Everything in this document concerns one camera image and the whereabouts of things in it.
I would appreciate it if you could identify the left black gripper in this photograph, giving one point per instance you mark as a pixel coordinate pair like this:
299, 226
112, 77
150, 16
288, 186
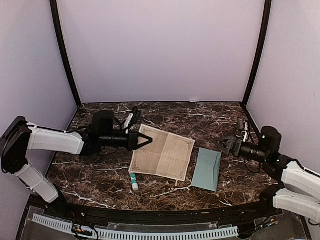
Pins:
133, 141

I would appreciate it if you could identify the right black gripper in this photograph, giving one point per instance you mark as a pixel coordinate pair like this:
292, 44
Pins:
234, 147

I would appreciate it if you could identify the beige ornate letter paper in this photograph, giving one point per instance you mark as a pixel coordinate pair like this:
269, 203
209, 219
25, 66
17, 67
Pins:
167, 156

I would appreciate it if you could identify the teal green envelope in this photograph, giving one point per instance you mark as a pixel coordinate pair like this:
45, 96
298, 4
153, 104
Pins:
207, 169

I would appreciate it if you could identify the green white glue stick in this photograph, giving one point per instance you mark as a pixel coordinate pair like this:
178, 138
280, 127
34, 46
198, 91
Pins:
134, 184

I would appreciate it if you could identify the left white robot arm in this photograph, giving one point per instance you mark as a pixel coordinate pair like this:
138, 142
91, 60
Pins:
105, 130

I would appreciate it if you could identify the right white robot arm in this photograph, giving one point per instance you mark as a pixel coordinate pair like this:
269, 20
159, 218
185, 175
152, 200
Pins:
297, 189

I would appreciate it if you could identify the grey slotted cable duct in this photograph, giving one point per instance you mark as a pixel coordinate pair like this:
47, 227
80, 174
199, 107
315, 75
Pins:
119, 231

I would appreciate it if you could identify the black front table rail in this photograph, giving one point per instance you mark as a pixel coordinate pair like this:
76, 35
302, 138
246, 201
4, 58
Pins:
239, 214

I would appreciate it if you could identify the right black frame post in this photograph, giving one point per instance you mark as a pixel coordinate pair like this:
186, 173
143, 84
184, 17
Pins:
258, 53

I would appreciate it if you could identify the black frame post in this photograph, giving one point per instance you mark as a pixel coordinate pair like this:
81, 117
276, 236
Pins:
63, 51
258, 53

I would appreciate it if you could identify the left black frame post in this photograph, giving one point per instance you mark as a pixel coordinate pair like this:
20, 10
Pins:
63, 51

